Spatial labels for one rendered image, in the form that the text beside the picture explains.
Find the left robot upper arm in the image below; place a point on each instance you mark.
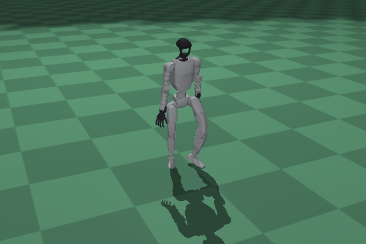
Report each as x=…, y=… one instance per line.
x=197, y=77

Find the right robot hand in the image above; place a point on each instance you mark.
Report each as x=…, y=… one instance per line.
x=161, y=117

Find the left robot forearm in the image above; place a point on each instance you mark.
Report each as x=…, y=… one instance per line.
x=197, y=87

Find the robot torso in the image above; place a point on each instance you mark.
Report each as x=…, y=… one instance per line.
x=181, y=79

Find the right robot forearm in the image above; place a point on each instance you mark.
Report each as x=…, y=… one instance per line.
x=164, y=98

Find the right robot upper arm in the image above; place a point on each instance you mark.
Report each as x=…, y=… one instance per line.
x=168, y=68

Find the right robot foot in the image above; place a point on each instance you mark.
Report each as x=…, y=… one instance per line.
x=171, y=163

